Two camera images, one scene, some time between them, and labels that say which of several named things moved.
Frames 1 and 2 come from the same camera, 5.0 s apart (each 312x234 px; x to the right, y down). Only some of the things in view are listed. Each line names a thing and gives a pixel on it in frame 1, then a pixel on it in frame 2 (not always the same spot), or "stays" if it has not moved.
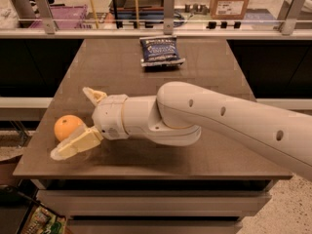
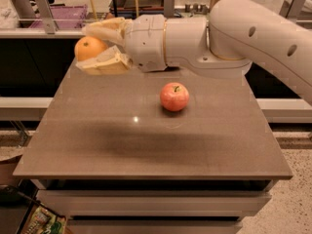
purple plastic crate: (64, 17) stays
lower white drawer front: (155, 226) stays
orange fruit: (65, 125) -> (89, 47)
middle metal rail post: (169, 12) stays
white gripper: (108, 117) -> (146, 41)
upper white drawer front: (95, 203) stays
